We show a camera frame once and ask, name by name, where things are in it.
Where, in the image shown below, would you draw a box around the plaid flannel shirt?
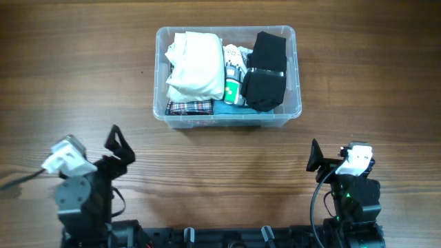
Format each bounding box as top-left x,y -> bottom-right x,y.
165,100 -> 214,116

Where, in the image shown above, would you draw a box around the white pixel-print t-shirt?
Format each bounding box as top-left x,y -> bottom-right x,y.
223,44 -> 248,107

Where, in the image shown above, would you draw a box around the clear plastic storage container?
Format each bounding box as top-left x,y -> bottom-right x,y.
152,25 -> 302,129

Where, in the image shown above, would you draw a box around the beige cloth garment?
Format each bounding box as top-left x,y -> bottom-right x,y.
165,32 -> 225,103

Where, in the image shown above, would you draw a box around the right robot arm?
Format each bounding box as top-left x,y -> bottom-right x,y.
306,140 -> 385,248

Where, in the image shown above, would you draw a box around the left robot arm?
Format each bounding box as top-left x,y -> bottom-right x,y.
55,125 -> 140,247

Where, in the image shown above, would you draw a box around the black taped garment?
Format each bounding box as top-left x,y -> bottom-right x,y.
240,32 -> 287,112

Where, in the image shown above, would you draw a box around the blue denim jeans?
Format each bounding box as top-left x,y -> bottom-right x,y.
213,100 -> 274,115

